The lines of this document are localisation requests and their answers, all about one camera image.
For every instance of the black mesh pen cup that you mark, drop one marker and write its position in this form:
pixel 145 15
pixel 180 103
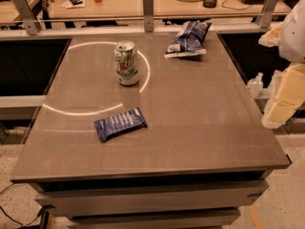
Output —
pixel 209 3

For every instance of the clear plastic bottle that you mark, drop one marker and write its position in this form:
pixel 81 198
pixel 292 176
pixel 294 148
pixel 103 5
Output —
pixel 255 85

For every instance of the grey drawer cabinet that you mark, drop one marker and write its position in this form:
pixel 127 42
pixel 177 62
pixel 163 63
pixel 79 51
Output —
pixel 173 202

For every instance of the wooden background desk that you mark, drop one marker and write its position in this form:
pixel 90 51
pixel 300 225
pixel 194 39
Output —
pixel 115 9

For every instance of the metal railing bracket left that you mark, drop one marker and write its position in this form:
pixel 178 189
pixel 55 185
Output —
pixel 30 22

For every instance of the blue snack bar wrapper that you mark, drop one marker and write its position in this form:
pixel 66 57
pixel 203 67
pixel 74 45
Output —
pixel 120 124

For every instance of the metal railing bracket middle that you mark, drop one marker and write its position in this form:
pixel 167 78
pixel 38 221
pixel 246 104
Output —
pixel 148 15

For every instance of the metal railing bracket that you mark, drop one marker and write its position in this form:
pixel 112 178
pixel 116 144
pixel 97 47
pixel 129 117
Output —
pixel 265 18
pixel 30 22
pixel 148 15

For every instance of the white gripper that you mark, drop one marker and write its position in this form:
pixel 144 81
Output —
pixel 294 37

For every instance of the blue chip bag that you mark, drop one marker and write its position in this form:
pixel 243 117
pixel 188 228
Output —
pixel 189 41

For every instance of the metal railing bracket right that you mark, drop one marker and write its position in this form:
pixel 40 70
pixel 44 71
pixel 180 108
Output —
pixel 265 18

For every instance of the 7up soda can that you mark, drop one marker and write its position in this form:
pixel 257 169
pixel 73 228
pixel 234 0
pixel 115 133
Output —
pixel 126 63

